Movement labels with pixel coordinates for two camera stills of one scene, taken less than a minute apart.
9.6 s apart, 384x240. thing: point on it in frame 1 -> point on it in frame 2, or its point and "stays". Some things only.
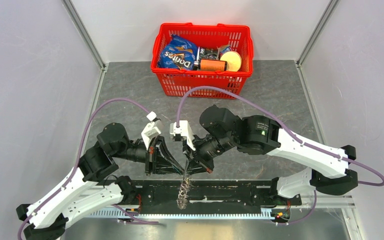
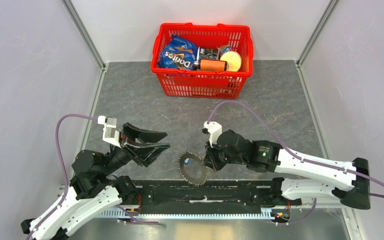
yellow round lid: [233, 59] stays
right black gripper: [198, 155] -> [210, 160]
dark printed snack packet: [207, 53] stays
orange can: [212, 65] stays
